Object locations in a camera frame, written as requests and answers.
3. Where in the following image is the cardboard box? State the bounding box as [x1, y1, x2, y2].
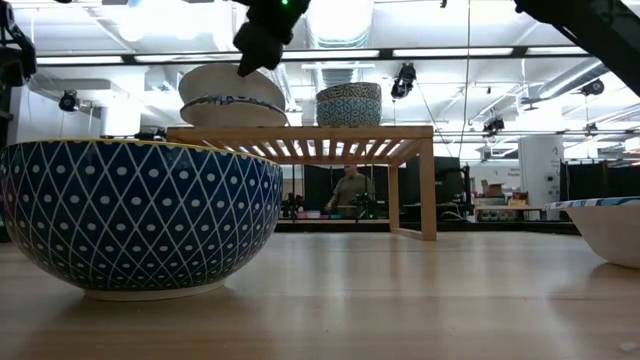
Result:
[482, 179, 506, 199]

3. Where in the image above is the orange-inside teal geometric bowl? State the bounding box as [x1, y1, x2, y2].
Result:
[315, 97, 383, 128]

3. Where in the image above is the black ceiling camera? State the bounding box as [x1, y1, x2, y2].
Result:
[58, 89, 81, 113]
[482, 115, 506, 135]
[580, 78, 606, 97]
[390, 61, 418, 100]

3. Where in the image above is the yellow-inside blue diamond bowl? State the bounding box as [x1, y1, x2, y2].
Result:
[0, 138, 285, 302]

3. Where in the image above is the wooden slatted shelf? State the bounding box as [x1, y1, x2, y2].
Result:
[165, 124, 438, 242]

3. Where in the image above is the person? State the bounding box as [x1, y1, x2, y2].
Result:
[324, 164, 374, 217]

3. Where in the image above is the white cabinet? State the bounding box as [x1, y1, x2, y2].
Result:
[518, 134, 565, 221]

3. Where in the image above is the white grey floral bowl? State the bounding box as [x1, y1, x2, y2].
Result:
[315, 81, 383, 105]

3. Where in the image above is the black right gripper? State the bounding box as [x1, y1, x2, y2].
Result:
[233, 0, 312, 78]

